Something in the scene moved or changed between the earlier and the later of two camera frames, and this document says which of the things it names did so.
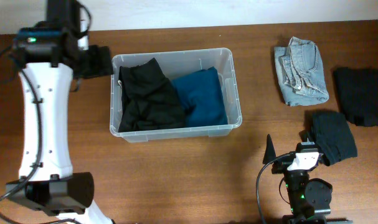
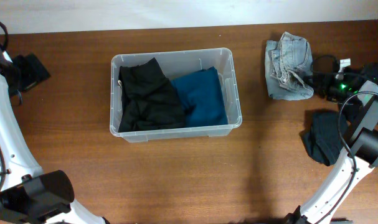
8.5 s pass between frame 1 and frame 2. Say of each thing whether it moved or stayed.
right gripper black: moved
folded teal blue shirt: stayed
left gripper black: moved
